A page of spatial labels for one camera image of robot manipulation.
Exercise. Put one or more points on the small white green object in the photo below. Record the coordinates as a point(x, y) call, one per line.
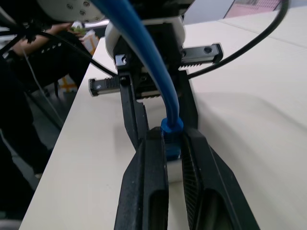
point(78, 26)

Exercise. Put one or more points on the yellow frame stand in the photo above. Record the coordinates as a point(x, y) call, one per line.
point(68, 83)

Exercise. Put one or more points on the person's bare hand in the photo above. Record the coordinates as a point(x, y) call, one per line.
point(58, 27)

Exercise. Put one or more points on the grey laptop with pink screen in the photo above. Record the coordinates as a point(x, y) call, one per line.
point(254, 4)

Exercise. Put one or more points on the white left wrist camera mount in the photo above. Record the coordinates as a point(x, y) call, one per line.
point(111, 36)

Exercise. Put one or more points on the person in dark clothes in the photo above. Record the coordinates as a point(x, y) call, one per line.
point(60, 60)

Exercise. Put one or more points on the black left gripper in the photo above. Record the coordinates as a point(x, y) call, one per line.
point(201, 54)

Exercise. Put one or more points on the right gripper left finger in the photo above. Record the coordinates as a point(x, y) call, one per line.
point(139, 187)

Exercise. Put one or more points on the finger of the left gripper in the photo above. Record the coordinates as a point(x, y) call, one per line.
point(132, 112)

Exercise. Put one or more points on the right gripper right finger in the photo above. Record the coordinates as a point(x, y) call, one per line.
point(216, 191)

